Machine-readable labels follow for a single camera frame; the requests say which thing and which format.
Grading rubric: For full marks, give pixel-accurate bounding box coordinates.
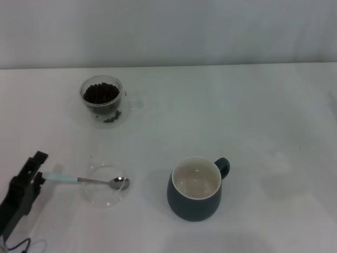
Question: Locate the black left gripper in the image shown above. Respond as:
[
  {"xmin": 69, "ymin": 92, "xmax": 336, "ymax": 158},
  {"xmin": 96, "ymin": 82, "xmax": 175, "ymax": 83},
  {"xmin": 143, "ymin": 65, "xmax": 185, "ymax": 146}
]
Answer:
[{"xmin": 0, "ymin": 150, "xmax": 49, "ymax": 238}]

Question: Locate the blue-handled metal spoon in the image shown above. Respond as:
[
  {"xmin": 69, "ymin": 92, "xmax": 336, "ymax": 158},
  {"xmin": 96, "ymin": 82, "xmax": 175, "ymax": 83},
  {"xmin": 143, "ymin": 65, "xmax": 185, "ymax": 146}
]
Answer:
[{"xmin": 42, "ymin": 172, "xmax": 131, "ymax": 191}]

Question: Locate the clear round glass dish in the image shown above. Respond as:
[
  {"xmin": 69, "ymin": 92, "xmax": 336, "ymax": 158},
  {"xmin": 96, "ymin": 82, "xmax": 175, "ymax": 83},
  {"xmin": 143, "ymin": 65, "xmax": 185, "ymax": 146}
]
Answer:
[{"xmin": 83, "ymin": 162, "xmax": 132, "ymax": 209}]

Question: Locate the clear glass saucer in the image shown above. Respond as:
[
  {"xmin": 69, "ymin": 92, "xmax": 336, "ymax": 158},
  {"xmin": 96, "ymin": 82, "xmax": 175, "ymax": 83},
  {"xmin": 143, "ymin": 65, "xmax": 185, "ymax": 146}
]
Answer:
[{"xmin": 65, "ymin": 89, "xmax": 133, "ymax": 130}]

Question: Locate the clear double-walled glass cup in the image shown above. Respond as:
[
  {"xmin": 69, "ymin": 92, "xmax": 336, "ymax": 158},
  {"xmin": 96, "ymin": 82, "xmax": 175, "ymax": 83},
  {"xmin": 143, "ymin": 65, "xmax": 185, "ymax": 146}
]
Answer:
[{"xmin": 80, "ymin": 75, "xmax": 144, "ymax": 115}]

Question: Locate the dark teal ceramic mug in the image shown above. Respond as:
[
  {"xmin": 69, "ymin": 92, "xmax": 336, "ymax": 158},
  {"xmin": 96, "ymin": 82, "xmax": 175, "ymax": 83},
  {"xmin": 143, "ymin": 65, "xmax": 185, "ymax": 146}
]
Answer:
[{"xmin": 166, "ymin": 155, "xmax": 231, "ymax": 222}]

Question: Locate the loose coffee bean cluster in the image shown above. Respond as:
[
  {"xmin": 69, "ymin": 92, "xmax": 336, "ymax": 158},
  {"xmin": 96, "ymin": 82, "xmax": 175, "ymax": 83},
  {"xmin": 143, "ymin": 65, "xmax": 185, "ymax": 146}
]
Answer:
[{"xmin": 103, "ymin": 110, "xmax": 123, "ymax": 124}]

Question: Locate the coffee bean pile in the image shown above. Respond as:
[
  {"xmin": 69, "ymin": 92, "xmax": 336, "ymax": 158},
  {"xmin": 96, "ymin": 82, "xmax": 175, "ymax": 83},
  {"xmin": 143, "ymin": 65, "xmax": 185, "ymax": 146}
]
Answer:
[{"xmin": 83, "ymin": 82, "xmax": 121, "ymax": 105}]

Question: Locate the thin dark red cable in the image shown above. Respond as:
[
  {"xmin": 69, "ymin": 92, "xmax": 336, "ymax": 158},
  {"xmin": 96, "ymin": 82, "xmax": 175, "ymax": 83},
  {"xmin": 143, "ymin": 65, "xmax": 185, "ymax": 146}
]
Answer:
[{"xmin": 0, "ymin": 231, "xmax": 47, "ymax": 253}]

